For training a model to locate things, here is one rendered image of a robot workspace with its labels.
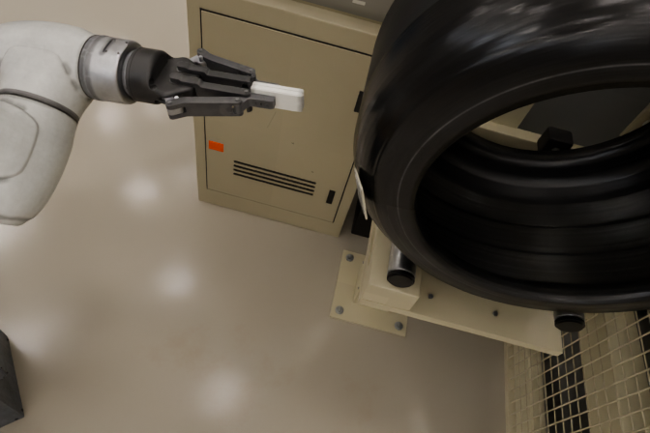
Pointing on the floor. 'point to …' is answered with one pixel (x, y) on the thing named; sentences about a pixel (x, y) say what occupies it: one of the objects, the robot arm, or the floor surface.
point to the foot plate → (348, 270)
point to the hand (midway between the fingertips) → (278, 97)
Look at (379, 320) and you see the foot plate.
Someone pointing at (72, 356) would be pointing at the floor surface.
